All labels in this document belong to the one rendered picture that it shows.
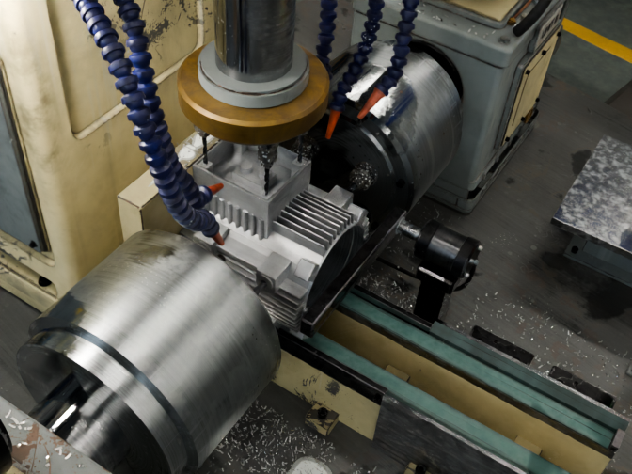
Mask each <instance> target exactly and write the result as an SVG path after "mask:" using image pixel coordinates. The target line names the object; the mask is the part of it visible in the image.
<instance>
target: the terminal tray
mask: <svg viewBox="0 0 632 474"><path fill-rule="evenodd" d="M277 152H278V154H277V158H276V162H274V164H273V165H272V167H271V168H270V171H269V192H268V193H269V196H268V197H265V196H264V195H263V193H264V192H265V191H264V185H265V184H266V182H265V180H264V175H265V171H264V167H262V166H261V162H260V161H259V160H258V146H246V145H238V144H233V143H229V142H226V141H223V140H221V141H220V142H219V143H217V144H216V145H215V146H214V147H213V148H211V149H210V150H209V151H208V152H207V157H208V163H209V164H208V165H207V166H203V165H202V162H203V158H204V155H203V156H202V157H201V158H200V159H198V160H197V161H196V162H195V163H194V164H193V178H194V182H195V183H196V184H197V185H198V186H201V185H205V186H207V187H208V186H212V185H215V184H218V183H223V185H224V187H223V188H222V189H221V190H220V191H219V192H217V193H216V194H215V195H214V196H213V198H212V201H211V202H210V203H208V204H206V205H205V207H206V210H208V211H209V210H211V211H213V215H214V216H216V215H218V214H219V215H220V219H221V220H224V219H225V218H227V219H228V224H231V223H232V222H234V223H235V228H237V229H238V228H239V227H240V226H241V227H243V232H247V231H248V230H250V234H251V236H255V235H256V234H257V235H259V240H260V241H261V240H262V239H263V238H264V239H266V240H267V239H268V237H269V236H270V234H271V232H272V231H273V221H274V220H275V221H277V216H278V215H281V211H282V210H283V211H285V206H286V205H287V206H289V202H290V201H291V202H292V200H293V198H296V196H297V195H299V196H300V192H303V193H304V189H305V190H307V191H308V187H309V183H310V171H311V161H310V160H309V159H307V158H305V157H303V156H302V161H303V163H302V164H297V163H296V161H297V157H298V155H299V154H297V153H294V152H292V151H290V150H287V149H285V148H283V147H281V146H279V145H278V147H277Z"/></svg>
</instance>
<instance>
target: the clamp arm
mask: <svg viewBox="0 0 632 474"><path fill-rule="evenodd" d="M405 217H406V211H405V210H403V209H401V208H399V207H397V206H395V207H394V208H393V210H392V211H391V212H390V213H389V214H388V215H387V217H386V218H385V219H384V220H383V222H382V223H381V224H380V225H379V226H378V227H377V229H376V230H375V231H374V232H373V233H372V235H371V236H370V235H367V236H366V237H365V238H364V239H363V244H362V246H361V247H360V248H359V249H358V250H357V252H356V253H355V254H354V256H353V257H352V258H351V259H350V260H349V261H348V262H347V264H346V265H345V266H344V267H343V268H342V270H341V271H340V272H339V273H338V274H337V276H336V277H335V278H334V279H333V280H332V282H331V283H330V284H329V285H328V286H327V288H326V289H325V290H324V291H323V292H322V294H321V295H320V296H319V297H318V298H317V300H316V301H315V302H314V303H313V304H312V306H309V305H307V306H306V307H305V308H304V310H303V316H302V318H301V320H300V332H301V333H302V334H304V335H306V336H308V337H309V338H312V337H313V336H314V335H315V334H316V333H317V331H318V330H319V329H320V328H321V326H322V325H323V324H324V322H325V321H326V320H327V319H328V318H329V316H330V315H331V314H332V313H333V311H334V310H335V309H336V308H337V306H338V305H339V304H340V303H341V301H342V300H343V299H344V298H345V296H346V295H347V294H348V293H349V291H350V290H351V289H352V288H353V287H354V286H355V284H356V283H357V282H358V280H359V279H361V277H362V276H363V275H364V274H365V273H366V271H367V270H368V269H369V268H370V266H371V265H372V264H373V262H374V261H375V260H376V259H377V258H378V256H379V255H380V254H381V253H382V251H383V250H384V249H385V248H386V246H387V245H388V244H389V243H390V241H391V240H392V239H393V238H394V236H395V235H396V234H398V233H400V234H402V232H401V231H399V230H397V229H403V225H402V224H400V223H401V222H402V223H404V224H405V223H407V222H406V221H405Z"/></svg>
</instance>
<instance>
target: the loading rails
mask: <svg viewBox="0 0 632 474"><path fill-rule="evenodd" d="M278 331H279V332H278V333H277V335H278V339H279V343H280V348H281V363H280V367H279V369H278V371H277V373H276V375H275V376H274V377H273V379H272V380H271V381H273V382H274V383H276V384H278V385H279V386H281V387H283V388H285V389H287V390H288V391H290V392H291V393H293V394H294V395H296V396H298V397H299V398H301V399H303V400H304V401H306V402H308V403H310V404H312V405H313V406H312V408H311V409H310V410H309V412H308V413H307V415H306V417H305V423H306V424H307V425H308V426H309V427H311V428H313V429H314V430H316V431H318V432H319V433H321V434H323V435H325V436H328V435H329V433H330V432H331V431H332V429H333V428H334V426H335V425H336V424H337V422H338V421H340V422H342V423H343V424H345V425H347V426H348V427H350V428H352V429H354V430H355V431H357V432H359V433H360V434H362V435H364V436H366V437H367V438H368V439H370V440H372V444H371V446H372V447H373V448H375V449H377V450H379V451H381V452H382V453H383V454H385V455H386V456H388V457H390V458H391V459H393V460H395V461H396V462H398V463H400V464H402V465H403V466H406V469H405V470H404V472H403V474H602V473H603V471H604V470H605V468H606V467H607V465H608V463H609V462H610V460H611V459H612V458H613V456H614V455H615V453H616V452H617V450H618V449H619V448H620V445H621V443H622V441H623V438H624V434H625V430H626V428H627V426H628V424H629V422H630V420H631V419H630V418H628V417H626V416H624V415H622V414H620V413H618V412H617V411H615V410H613V409H611V408H609V407H607V406H605V405H603V404H601V403H599V402H597V401H595V400H594V399H592V398H590V397H588V396H586V395H584V394H582V393H580V392H578V391H576V390H574V389H572V388H570V387H568V386H567V385H565V384H563V383H561V382H559V381H557V380H555V379H553V378H551V377H549V376H548V375H546V374H544V373H542V372H540V371H537V370H535V369H534V368H532V367H530V366H528V365H526V364H525V363H523V362H521V361H519V360H517V359H515V358H513V357H511V356H509V355H506V354H504V353H502V352H501V351H500V350H498V349H496V348H494V347H492V346H490V345H488V344H486V343H484V342H482V341H480V340H478V339H476V338H474V337H472V336H470V335H468V334H467V333H465V332H463V331H461V330H459V329H457V328H456V327H454V326H452V325H450V324H447V323H445V322H443V321H441V320H439V319H437V318H436V319H435V321H434V324H431V323H429V322H427V321H426V320H424V319H422V318H420V317H419V316H417V315H415V314H413V313H411V312H409V311H407V310H406V309H404V308H401V307H399V306H397V305H395V304H393V303H391V302H389V301H387V300H386V299H385V298H383V297H381V296H379V295H377V294H375V293H373V292H370V291H368V290H367V289H365V288H363V287H361V286H359V285H357V284H355V286H354V287H353V288H352V289H351V290H350V291H349V293H348V294H347V295H346V296H345V298H344V299H343V300H342V301H341V303H340V304H339V305H338V306H337V308H336V309H335V310H334V311H333V313H332V314H331V315H330V316H329V318H328V319H327V320H326V321H325V322H324V324H323V325H322V326H321V328H320V329H319V330H318V331H317V333H316V334H315V335H314V336H313V337H312V338H307V339H303V340H301V339H299V338H297V337H296V336H295V335H293V334H291V333H290V332H287V331H285V330H284V329H282V328H279V329H278Z"/></svg>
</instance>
